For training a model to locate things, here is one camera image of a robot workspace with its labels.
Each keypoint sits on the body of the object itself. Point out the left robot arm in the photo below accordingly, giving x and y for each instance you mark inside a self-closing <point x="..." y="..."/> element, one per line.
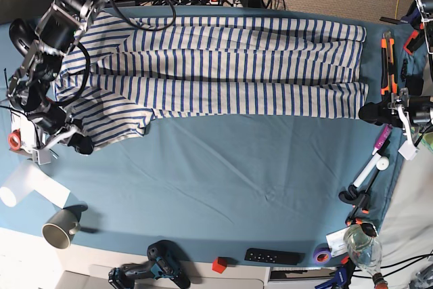
<point x="424" y="11"/>

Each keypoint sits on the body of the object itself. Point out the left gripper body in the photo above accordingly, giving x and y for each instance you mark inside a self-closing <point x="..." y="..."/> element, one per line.
<point x="415" y="113"/>

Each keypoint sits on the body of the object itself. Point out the black remote control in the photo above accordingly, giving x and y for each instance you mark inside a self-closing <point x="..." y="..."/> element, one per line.
<point x="273" y="256"/>

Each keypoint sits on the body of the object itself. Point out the green cardboard box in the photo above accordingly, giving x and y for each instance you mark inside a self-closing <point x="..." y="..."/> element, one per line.
<point x="427" y="141"/>

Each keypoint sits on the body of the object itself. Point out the white plastic box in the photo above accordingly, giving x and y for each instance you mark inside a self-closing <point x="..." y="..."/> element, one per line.
<point x="28" y="136"/>

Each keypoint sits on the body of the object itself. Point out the black orange bar clamp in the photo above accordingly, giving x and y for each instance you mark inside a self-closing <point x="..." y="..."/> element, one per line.
<point x="358" y="199"/>

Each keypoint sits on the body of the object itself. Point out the white marker pen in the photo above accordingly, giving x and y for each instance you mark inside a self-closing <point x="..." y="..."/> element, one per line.
<point x="378" y="161"/>

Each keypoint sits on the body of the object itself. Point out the black computer mouse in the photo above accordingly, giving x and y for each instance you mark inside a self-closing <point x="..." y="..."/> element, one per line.
<point x="21" y="34"/>

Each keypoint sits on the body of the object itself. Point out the translucent white plastic cup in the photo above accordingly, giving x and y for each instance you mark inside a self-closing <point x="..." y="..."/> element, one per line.
<point x="28" y="177"/>

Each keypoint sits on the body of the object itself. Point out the blue table cloth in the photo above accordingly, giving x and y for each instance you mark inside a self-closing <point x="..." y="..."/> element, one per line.
<point x="217" y="185"/>

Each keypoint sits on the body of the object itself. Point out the red tape roll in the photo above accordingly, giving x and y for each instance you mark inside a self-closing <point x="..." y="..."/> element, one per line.
<point x="14" y="140"/>

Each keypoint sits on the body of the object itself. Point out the purple tape roll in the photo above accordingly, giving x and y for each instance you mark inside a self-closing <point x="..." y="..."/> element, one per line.
<point x="322" y="255"/>

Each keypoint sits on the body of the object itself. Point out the red black spring clamp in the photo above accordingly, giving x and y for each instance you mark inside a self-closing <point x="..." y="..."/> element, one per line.
<point x="414" y="42"/>

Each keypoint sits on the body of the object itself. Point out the purple glue tube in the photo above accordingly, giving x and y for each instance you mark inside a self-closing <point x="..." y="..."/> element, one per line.
<point x="383" y="136"/>

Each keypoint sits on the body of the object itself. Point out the black small block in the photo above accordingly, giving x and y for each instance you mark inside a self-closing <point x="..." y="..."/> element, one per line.
<point x="415" y="85"/>

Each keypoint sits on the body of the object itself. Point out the blue white striped T-shirt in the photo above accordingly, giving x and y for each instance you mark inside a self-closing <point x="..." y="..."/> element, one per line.
<point x="196" y="66"/>

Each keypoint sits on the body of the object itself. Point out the orange black utility knife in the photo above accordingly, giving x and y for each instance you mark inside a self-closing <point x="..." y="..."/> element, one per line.
<point x="389" y="79"/>

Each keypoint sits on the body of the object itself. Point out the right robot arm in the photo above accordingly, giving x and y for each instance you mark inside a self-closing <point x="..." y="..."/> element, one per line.
<point x="44" y="47"/>

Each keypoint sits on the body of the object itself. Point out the black teal power drill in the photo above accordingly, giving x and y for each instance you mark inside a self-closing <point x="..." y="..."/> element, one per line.
<point x="161" y="264"/>

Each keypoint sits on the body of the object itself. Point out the white paper card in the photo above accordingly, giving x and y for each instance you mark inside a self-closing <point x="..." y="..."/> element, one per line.
<point x="335" y="242"/>

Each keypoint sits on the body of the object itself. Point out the clear plastic bottle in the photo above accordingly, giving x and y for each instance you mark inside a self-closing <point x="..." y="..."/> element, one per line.
<point x="365" y="251"/>

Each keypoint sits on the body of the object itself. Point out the blue spring clamp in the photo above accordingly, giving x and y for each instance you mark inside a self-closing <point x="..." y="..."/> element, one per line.
<point x="342" y="276"/>

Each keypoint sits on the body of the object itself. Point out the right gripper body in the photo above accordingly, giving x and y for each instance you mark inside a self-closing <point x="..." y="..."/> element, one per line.
<point x="58" y="124"/>

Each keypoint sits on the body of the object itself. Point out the red cube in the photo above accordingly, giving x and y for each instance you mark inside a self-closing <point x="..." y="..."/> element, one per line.
<point x="219" y="265"/>

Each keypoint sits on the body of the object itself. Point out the grey ceramic mug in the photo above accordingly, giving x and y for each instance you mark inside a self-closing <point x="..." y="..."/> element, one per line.
<point x="60" y="229"/>

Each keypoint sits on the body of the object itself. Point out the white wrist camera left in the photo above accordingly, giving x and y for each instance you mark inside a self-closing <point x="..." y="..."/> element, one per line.
<point x="408" y="151"/>

